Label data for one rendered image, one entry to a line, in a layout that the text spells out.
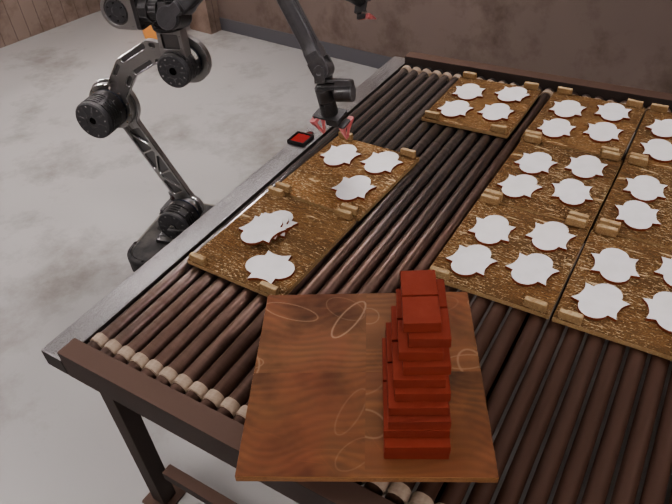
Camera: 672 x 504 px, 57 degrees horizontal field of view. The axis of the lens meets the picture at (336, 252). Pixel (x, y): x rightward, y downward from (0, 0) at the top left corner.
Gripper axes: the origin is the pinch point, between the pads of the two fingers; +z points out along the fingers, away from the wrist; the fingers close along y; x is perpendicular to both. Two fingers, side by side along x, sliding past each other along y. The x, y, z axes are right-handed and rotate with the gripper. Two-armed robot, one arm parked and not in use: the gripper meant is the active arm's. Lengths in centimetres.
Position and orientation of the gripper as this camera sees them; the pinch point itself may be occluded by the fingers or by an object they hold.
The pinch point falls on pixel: (335, 133)
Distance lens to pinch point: 218.0
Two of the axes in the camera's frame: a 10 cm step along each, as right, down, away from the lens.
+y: -8.3, -2.9, 4.7
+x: -5.2, 7.2, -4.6
